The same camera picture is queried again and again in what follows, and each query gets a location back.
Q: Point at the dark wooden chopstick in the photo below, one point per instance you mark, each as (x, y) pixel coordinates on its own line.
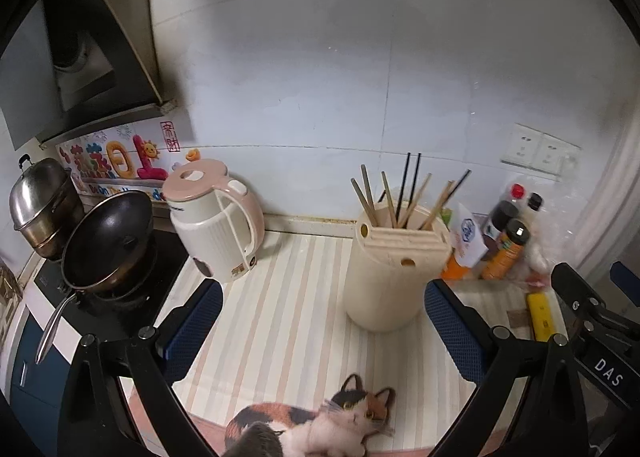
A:
(415, 179)
(405, 187)
(459, 185)

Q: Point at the steel steamer pot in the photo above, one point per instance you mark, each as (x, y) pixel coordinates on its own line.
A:
(42, 202)

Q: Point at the orange canister with black lid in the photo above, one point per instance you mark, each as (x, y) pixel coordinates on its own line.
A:
(505, 254)

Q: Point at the brown paper tag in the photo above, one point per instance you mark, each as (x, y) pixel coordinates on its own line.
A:
(519, 319)

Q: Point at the white pouch with blue logo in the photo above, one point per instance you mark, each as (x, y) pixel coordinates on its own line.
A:
(467, 237)

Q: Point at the range hood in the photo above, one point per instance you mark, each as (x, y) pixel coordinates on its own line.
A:
(90, 62)

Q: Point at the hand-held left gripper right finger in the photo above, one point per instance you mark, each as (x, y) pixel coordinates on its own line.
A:
(450, 327)

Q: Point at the yellow utility knife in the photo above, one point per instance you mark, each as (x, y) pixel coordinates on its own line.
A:
(542, 317)

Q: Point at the white wall socket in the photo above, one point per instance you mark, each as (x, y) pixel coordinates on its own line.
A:
(557, 157)
(522, 146)

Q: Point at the colourful wall sticker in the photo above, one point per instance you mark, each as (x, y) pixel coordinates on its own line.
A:
(115, 169)

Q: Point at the clear plastic bag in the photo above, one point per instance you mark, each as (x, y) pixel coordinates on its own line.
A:
(555, 217)

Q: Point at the cream utensil holder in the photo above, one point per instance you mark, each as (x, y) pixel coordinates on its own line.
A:
(385, 282)

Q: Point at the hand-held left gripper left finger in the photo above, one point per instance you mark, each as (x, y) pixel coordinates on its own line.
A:
(197, 322)

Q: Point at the blue cabinet front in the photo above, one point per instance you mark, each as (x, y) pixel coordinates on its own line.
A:
(30, 367)

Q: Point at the black wok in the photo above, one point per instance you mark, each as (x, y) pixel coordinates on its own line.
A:
(107, 237)

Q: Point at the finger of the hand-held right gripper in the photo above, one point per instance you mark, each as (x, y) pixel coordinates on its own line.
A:
(629, 274)
(580, 294)

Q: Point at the dark bottle with red cap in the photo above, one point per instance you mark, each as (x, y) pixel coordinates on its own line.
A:
(502, 214)

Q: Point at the orange packet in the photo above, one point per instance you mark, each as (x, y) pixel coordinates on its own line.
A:
(452, 267)

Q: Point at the light wooden chopstick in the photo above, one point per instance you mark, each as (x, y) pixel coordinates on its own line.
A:
(439, 204)
(361, 202)
(417, 199)
(388, 197)
(369, 192)

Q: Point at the pink and white kettle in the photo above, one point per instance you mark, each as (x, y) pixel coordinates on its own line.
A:
(210, 227)

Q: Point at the striped cat print mat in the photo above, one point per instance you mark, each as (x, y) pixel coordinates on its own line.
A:
(280, 317)

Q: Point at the black stove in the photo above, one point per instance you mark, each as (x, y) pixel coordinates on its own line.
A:
(165, 262)

